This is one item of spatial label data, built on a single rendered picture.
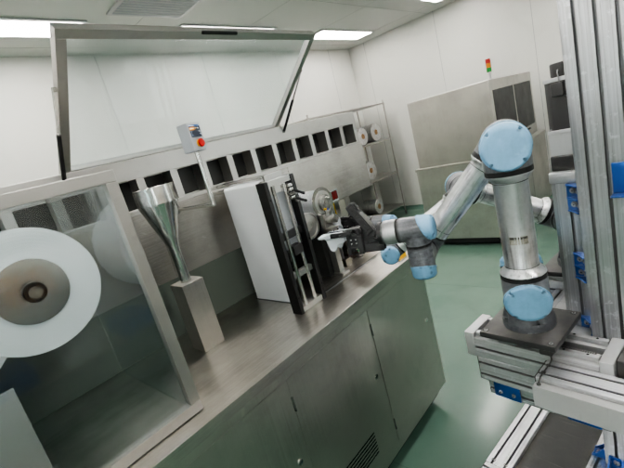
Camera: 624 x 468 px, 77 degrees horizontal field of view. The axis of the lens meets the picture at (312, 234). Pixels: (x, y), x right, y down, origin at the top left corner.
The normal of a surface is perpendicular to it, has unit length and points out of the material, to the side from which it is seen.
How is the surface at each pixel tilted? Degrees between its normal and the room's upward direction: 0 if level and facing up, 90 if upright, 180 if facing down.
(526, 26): 90
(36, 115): 90
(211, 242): 90
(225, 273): 90
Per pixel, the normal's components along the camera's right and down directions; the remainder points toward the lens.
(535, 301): -0.35, 0.44
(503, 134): -0.42, 0.19
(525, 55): -0.64, 0.34
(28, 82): 0.73, -0.04
